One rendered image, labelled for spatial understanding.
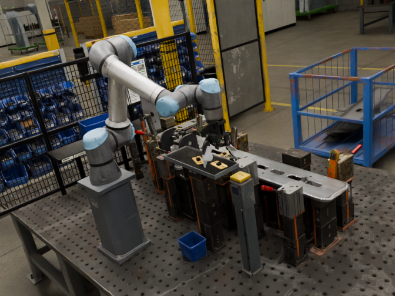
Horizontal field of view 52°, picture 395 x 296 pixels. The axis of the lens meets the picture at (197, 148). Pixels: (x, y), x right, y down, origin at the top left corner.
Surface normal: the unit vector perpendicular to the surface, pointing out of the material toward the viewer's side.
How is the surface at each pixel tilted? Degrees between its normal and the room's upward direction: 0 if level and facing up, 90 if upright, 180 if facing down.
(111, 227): 90
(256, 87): 92
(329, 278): 0
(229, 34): 92
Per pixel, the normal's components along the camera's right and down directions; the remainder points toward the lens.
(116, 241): -0.06, 0.40
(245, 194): 0.62, 0.21
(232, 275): -0.16, -0.91
